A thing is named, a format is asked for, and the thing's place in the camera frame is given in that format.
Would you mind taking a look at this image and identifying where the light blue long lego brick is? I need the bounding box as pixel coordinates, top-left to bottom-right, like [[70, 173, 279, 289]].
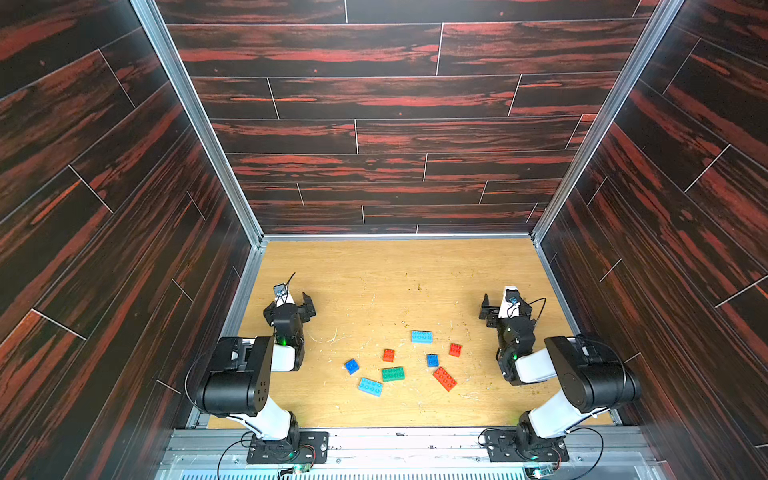
[[411, 330, 433, 344]]

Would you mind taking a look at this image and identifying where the red long lego brick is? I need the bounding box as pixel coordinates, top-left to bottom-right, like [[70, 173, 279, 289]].
[[433, 367, 457, 392]]

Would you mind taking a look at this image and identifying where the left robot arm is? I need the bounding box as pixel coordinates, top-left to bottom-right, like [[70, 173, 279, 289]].
[[195, 293, 316, 464]]

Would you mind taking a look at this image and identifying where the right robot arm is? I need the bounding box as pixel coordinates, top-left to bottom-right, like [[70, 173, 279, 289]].
[[479, 287, 641, 464]]

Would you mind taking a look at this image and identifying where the small red lego right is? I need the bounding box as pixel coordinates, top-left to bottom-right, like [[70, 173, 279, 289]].
[[448, 343, 462, 358]]

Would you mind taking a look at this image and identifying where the light blue lego front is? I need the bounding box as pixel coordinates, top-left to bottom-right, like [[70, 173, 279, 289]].
[[358, 378, 383, 397]]

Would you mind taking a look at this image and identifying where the green long lego brick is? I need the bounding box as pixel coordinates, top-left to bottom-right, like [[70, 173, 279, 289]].
[[381, 367, 406, 382]]

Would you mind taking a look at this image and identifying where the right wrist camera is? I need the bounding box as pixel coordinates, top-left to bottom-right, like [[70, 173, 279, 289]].
[[498, 286, 522, 319]]

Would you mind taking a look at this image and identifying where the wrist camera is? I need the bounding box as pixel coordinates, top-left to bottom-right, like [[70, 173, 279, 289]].
[[498, 286, 522, 319], [273, 283, 295, 307]]

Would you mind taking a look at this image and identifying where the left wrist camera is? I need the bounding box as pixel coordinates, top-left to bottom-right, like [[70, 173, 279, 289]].
[[273, 283, 295, 307]]

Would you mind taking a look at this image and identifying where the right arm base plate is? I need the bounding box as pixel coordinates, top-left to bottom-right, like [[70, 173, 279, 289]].
[[478, 428, 569, 463]]

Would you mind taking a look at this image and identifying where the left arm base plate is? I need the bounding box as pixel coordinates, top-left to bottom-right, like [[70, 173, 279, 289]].
[[246, 429, 330, 465]]

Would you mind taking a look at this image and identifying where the aluminium front rail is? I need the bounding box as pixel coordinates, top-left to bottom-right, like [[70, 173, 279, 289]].
[[155, 426, 670, 479]]

